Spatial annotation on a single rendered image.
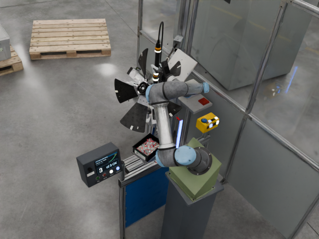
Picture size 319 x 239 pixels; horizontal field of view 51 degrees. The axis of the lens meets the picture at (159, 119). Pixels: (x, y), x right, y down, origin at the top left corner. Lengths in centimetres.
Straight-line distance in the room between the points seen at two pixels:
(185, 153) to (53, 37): 407
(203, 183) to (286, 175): 104
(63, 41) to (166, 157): 378
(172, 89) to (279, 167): 139
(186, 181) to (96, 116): 228
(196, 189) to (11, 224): 191
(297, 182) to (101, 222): 179
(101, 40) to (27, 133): 210
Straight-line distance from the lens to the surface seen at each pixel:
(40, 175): 378
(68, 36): 573
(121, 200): 273
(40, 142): 410
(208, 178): 221
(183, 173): 229
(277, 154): 301
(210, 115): 281
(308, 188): 299
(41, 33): 584
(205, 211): 257
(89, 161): 215
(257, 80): 284
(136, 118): 279
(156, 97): 210
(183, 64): 294
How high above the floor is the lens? 289
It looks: 42 degrees down
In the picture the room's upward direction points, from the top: 6 degrees clockwise
